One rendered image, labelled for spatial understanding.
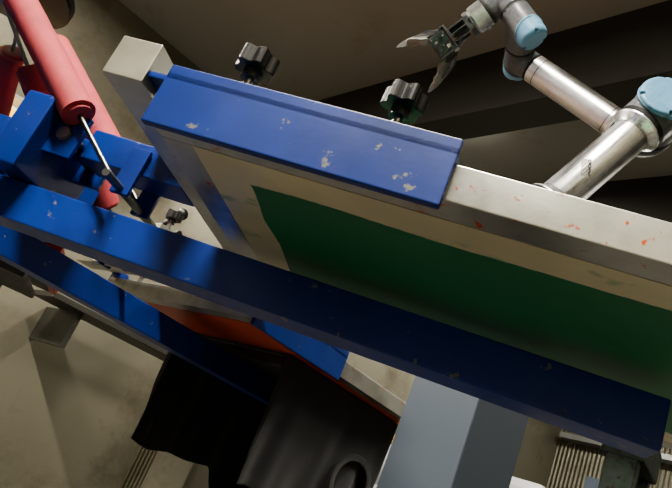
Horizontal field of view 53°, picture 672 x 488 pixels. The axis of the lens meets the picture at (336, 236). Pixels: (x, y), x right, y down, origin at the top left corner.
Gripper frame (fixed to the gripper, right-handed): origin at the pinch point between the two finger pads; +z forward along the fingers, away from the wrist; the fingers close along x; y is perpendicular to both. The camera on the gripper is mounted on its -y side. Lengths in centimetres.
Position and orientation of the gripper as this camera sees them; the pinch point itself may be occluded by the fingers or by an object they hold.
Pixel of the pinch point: (412, 70)
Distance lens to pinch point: 190.1
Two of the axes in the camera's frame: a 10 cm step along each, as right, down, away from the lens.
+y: -2.8, 1.7, -9.4
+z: -7.7, 5.4, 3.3
